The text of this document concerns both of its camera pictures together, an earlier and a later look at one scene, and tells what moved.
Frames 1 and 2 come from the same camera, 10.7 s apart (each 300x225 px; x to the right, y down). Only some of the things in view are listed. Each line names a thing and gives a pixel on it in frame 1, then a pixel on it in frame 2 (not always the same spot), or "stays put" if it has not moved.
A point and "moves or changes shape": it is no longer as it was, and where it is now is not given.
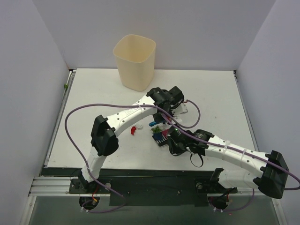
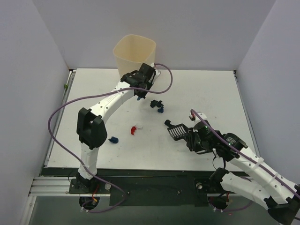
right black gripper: (164, 137) -> (190, 135)
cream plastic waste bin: (135, 56) stays put
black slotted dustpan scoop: (160, 139) moves or changes shape
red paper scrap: (133, 129) stays put
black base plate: (153, 187) stays put
